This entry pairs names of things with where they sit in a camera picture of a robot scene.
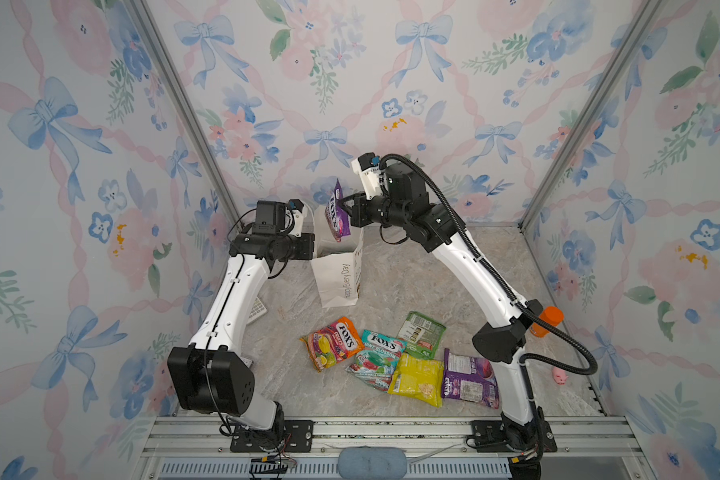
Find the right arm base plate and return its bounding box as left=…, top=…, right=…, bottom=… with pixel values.
left=465, top=419, right=539, bottom=454

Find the purple pink Fox's candy bag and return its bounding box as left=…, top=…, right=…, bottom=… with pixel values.
left=325, top=180, right=351, bottom=242

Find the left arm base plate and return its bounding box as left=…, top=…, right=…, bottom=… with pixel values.
left=230, top=420, right=315, bottom=454

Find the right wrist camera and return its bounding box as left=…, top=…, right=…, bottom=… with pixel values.
left=350, top=152, right=388, bottom=200

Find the orange Fox's candy bag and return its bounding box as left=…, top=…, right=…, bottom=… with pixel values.
left=300, top=317, right=364, bottom=372

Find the white paper gift bag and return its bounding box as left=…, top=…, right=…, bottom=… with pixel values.
left=310, top=219, right=364, bottom=308

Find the white calculator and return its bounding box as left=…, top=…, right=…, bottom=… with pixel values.
left=247, top=297, right=267, bottom=324

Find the pink small toy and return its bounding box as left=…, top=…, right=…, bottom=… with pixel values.
left=552, top=367, right=568, bottom=385

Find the yellow snack bag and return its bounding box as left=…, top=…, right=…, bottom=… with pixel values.
left=387, top=354, right=444, bottom=408

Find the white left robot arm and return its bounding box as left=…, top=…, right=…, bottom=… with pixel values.
left=167, top=233, right=315, bottom=451

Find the aluminium rail frame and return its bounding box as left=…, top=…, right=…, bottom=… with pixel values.
left=130, top=416, right=657, bottom=479

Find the black corrugated cable hose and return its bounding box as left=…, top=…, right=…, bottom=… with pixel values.
left=379, top=153, right=599, bottom=377

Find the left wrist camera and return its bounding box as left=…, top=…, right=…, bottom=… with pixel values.
left=285, top=199, right=306, bottom=238

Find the green back-side snack bag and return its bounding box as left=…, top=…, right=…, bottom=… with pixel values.
left=396, top=311, right=447, bottom=360

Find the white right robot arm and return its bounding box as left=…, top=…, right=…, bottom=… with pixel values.
left=340, top=153, right=544, bottom=451

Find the orange bottle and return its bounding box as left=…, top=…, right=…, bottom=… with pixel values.
left=530, top=306, right=564, bottom=338

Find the teal red Fox's candy bag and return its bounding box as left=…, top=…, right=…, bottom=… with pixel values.
left=346, top=330, right=407, bottom=392

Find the grey blue cushion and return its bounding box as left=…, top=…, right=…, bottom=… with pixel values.
left=337, top=446, right=408, bottom=480

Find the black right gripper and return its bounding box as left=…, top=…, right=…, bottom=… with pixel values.
left=338, top=192, right=412, bottom=235

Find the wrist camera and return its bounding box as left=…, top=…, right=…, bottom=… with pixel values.
left=285, top=199, right=306, bottom=238
left=350, top=152, right=388, bottom=200

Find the purple snack bag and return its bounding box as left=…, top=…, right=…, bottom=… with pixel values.
left=441, top=349, right=500, bottom=410

